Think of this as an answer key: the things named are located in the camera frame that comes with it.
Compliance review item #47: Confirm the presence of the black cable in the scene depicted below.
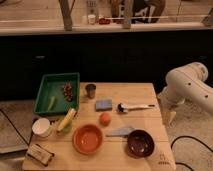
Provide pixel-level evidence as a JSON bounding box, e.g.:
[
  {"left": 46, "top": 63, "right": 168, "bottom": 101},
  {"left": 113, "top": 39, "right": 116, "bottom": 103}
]
[
  {"left": 170, "top": 134, "right": 213, "bottom": 171},
  {"left": 0, "top": 108, "right": 34, "bottom": 146}
]

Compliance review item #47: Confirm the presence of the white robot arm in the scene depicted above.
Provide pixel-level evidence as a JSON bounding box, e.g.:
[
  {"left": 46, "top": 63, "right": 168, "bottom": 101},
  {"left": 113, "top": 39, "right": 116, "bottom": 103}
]
[{"left": 158, "top": 62, "right": 213, "bottom": 125}]

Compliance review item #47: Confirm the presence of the yellow corn cob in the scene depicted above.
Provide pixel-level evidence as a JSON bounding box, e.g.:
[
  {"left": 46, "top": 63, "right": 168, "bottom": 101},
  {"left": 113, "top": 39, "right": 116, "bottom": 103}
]
[{"left": 57, "top": 108, "right": 76, "bottom": 132}]

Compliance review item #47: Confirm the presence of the white cup on shelf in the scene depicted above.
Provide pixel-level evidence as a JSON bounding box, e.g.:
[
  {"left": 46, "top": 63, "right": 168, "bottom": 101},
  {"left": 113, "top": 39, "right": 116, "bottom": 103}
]
[{"left": 88, "top": 14, "right": 96, "bottom": 25}]

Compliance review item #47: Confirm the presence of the green pepper in tray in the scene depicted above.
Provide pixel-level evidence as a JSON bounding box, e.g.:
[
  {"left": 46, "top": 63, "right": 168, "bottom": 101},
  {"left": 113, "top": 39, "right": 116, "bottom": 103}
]
[{"left": 47, "top": 96, "right": 56, "bottom": 111}]

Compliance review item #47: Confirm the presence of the red object on shelf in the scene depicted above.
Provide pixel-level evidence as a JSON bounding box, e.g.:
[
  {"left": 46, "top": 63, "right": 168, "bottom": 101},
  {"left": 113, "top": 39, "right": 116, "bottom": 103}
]
[{"left": 99, "top": 18, "right": 111, "bottom": 25}]

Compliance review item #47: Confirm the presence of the dark purple bowl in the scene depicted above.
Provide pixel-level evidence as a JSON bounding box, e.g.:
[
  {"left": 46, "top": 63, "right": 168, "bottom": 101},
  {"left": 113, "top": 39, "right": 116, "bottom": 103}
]
[{"left": 127, "top": 130, "right": 155, "bottom": 158}]

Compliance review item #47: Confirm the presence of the black cable right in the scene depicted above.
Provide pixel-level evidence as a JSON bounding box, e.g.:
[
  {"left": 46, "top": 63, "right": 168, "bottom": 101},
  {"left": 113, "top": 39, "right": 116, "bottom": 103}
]
[{"left": 170, "top": 134, "right": 213, "bottom": 171}]

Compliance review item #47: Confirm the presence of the blue sponge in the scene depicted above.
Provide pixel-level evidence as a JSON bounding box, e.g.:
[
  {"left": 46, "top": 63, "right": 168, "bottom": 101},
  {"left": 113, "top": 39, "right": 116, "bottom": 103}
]
[{"left": 95, "top": 99, "right": 112, "bottom": 111}]

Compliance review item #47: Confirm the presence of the black cable left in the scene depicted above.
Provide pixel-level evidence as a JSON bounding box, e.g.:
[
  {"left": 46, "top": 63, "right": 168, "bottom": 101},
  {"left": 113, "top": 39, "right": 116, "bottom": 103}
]
[{"left": 0, "top": 108, "right": 34, "bottom": 146}]

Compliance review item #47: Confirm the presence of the red grape bunch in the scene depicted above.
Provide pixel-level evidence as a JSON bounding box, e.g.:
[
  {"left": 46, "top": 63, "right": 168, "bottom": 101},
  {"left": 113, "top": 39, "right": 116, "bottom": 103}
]
[{"left": 63, "top": 83, "right": 73, "bottom": 102}]

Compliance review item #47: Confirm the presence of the orange fruit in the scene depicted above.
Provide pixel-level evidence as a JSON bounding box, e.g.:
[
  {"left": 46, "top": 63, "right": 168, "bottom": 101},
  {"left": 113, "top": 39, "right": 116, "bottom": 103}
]
[{"left": 99, "top": 113, "right": 111, "bottom": 126}]

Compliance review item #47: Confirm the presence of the red orange bowl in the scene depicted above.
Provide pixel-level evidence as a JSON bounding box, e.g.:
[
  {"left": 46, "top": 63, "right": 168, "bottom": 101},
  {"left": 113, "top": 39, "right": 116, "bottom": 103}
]
[{"left": 73, "top": 124, "right": 103, "bottom": 155}]

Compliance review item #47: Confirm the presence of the grey blue cloth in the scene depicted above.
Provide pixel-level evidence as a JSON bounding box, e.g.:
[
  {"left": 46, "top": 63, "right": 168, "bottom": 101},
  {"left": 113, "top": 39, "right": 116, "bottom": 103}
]
[{"left": 106, "top": 126, "right": 134, "bottom": 137}]

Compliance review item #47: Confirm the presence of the green plastic tray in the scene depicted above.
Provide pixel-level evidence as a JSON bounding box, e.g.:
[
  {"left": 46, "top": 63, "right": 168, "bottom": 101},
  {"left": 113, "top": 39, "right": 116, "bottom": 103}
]
[{"left": 34, "top": 73, "right": 80, "bottom": 116}]

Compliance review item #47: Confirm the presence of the dark metal cup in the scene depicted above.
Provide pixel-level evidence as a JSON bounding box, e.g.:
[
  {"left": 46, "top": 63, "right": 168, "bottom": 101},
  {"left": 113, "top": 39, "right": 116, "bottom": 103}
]
[{"left": 85, "top": 84, "right": 96, "bottom": 99}]

